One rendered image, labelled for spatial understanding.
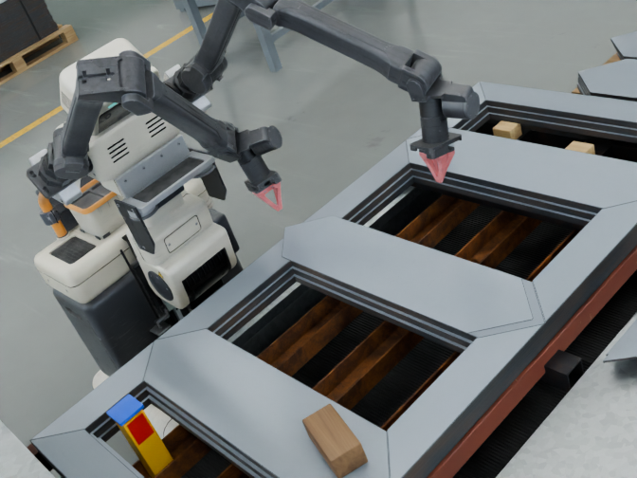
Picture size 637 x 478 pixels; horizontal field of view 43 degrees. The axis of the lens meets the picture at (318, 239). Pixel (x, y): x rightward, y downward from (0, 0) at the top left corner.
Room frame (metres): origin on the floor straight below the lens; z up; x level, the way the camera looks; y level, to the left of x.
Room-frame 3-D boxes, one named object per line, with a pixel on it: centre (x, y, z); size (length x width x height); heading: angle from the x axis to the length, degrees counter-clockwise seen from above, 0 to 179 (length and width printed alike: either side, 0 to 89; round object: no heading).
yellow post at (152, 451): (1.30, 0.49, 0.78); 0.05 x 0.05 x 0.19; 32
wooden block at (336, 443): (1.01, 0.10, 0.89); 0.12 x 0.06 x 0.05; 15
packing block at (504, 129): (1.96, -0.60, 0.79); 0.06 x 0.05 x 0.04; 32
